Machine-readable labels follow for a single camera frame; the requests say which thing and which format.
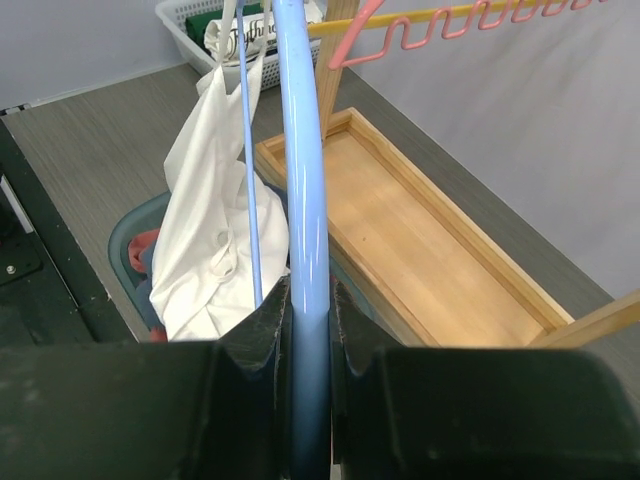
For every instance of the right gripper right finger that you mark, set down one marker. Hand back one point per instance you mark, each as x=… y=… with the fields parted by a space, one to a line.
x=449 y=413

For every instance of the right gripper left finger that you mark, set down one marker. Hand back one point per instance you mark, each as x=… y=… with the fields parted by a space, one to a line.
x=177 y=410

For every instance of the white tank top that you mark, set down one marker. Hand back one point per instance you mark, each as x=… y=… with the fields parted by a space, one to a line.
x=224 y=240

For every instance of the light blue hanger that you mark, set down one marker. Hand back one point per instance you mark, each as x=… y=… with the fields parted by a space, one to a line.
x=303 y=387

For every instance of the pink hanger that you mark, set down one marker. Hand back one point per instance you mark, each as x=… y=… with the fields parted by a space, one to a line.
x=484 y=16

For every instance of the navy tank top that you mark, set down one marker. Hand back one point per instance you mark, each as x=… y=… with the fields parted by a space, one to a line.
x=150 y=300

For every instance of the yellow hanger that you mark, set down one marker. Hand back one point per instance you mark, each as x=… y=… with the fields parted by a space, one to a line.
x=378 y=21

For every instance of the wooden clothes rack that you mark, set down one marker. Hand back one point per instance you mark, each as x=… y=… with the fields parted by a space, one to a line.
x=435 y=276

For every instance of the teal plastic tub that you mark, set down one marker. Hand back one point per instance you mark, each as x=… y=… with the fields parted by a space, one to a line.
x=254 y=332

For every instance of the green folded shirt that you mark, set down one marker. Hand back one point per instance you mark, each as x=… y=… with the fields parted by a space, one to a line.
x=204 y=29

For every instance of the white plastic basket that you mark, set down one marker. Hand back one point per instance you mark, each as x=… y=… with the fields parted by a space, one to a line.
x=173 y=15

